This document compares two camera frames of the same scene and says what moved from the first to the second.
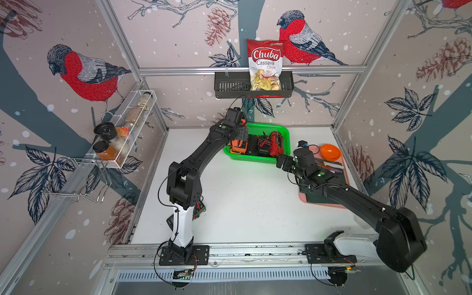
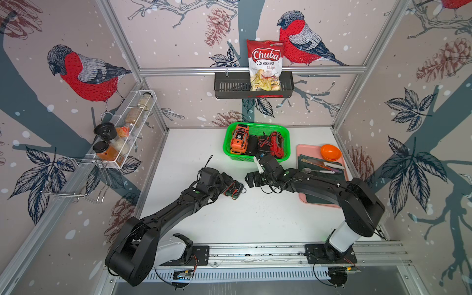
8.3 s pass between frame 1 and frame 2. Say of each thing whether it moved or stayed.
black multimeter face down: stayed
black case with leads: stayed
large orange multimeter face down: stayed
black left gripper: moved
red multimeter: stayed
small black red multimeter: moved
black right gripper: moved
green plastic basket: stayed
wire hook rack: stayed
